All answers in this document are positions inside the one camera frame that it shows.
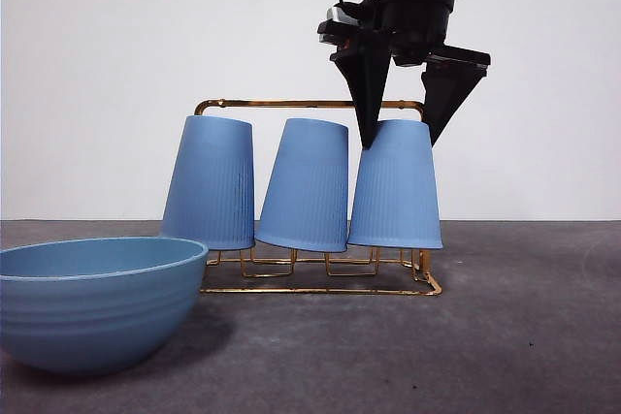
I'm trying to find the blue ceramic bowl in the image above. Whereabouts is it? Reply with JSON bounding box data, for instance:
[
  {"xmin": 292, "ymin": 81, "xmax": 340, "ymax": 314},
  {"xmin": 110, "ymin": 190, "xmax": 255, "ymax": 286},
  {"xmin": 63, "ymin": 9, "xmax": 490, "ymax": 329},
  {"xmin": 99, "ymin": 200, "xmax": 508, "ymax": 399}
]
[{"xmin": 0, "ymin": 237, "xmax": 210, "ymax": 376}]

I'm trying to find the gold wire cup rack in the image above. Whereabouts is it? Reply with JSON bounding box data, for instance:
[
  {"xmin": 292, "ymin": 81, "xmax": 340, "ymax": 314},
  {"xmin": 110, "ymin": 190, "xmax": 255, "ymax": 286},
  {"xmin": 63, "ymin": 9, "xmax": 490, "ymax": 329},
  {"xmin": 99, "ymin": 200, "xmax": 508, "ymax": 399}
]
[{"xmin": 193, "ymin": 97, "xmax": 443, "ymax": 298}]

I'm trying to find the blue ribbed plastic cup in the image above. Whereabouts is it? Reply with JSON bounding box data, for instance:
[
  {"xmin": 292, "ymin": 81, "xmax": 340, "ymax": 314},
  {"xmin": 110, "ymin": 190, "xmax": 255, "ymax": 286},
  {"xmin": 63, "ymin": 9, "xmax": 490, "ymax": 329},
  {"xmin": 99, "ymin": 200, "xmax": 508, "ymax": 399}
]
[
  {"xmin": 159, "ymin": 114, "xmax": 257, "ymax": 250},
  {"xmin": 346, "ymin": 117, "xmax": 444, "ymax": 250},
  {"xmin": 254, "ymin": 116, "xmax": 350, "ymax": 254}
]

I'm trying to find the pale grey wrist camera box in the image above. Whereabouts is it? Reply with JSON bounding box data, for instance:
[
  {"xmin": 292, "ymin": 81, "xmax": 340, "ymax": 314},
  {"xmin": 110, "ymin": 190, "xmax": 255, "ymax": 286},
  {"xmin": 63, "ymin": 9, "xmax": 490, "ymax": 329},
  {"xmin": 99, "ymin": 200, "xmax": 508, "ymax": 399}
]
[{"xmin": 325, "ymin": 2, "xmax": 363, "ymax": 27}]

